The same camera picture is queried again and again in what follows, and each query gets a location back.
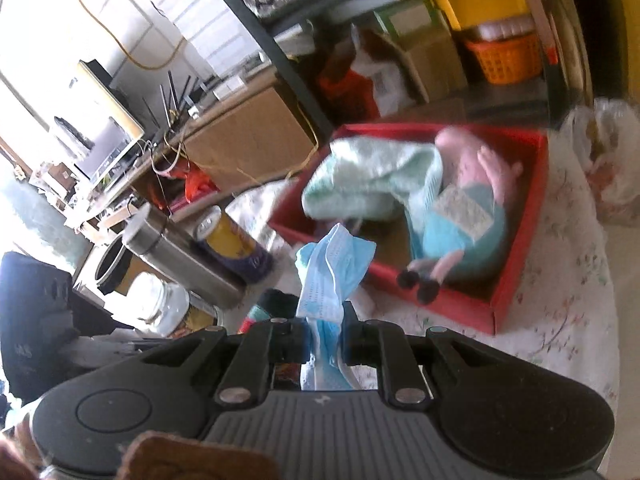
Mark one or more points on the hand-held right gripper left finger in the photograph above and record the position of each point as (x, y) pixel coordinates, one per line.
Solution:
(299, 345)

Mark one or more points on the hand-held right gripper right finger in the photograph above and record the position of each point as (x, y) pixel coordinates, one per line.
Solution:
(351, 345)

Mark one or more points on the blue face mask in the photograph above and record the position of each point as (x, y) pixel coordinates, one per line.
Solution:
(325, 280)

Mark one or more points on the red cardboard box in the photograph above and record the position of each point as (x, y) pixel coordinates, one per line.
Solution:
(465, 310)

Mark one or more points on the pink doll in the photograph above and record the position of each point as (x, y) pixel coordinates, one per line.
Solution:
(450, 255)

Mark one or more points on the pale green towel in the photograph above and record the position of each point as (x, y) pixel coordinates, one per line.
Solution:
(370, 180)

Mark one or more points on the black bin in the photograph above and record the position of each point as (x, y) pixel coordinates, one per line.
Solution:
(106, 266)

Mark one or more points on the yellow and purple can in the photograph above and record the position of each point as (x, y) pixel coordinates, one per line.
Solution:
(230, 240)

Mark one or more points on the glass jar with white lid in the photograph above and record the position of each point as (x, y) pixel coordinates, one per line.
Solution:
(160, 305)

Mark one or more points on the brown fuzzy object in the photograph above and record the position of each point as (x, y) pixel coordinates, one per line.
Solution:
(200, 460)

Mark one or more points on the steel thermos bottle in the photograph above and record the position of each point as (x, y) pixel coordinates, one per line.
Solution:
(175, 255)

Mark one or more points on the flat screen television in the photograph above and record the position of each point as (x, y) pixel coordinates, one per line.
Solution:
(105, 135)

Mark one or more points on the red plastic bag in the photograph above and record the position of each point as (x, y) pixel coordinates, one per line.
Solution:
(197, 185)

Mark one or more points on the floral printed cloth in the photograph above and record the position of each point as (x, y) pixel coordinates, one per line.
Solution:
(560, 285)

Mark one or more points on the low wooden cabinet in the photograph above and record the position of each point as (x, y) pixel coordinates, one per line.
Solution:
(240, 130)

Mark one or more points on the black router with antennas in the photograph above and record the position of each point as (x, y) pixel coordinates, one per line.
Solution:
(167, 107)

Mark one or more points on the red and white sack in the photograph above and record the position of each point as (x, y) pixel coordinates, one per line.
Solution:
(390, 85)

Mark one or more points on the black shelf rack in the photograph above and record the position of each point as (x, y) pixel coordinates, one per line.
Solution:
(280, 55)

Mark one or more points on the brown cardboard box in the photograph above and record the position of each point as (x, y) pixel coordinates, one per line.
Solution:
(435, 65)

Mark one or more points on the white plastic bag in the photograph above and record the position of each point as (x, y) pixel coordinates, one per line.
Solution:
(610, 160)

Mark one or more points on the orange plastic basket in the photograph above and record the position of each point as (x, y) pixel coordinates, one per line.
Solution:
(505, 60)

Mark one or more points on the green carton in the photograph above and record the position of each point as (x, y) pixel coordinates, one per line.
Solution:
(410, 15)

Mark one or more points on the yellow box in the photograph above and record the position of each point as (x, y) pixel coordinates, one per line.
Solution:
(480, 5)

